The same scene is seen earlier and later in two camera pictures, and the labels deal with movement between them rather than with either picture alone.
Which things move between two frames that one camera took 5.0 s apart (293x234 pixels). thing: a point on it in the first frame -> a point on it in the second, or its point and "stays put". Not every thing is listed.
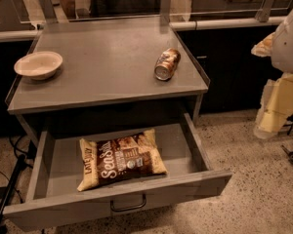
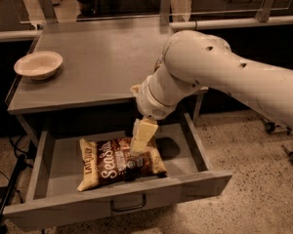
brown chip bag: [113, 160] stays put
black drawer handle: [145, 199] stays put
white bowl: [38, 65] stays put
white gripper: [289, 48] -> [148, 103]
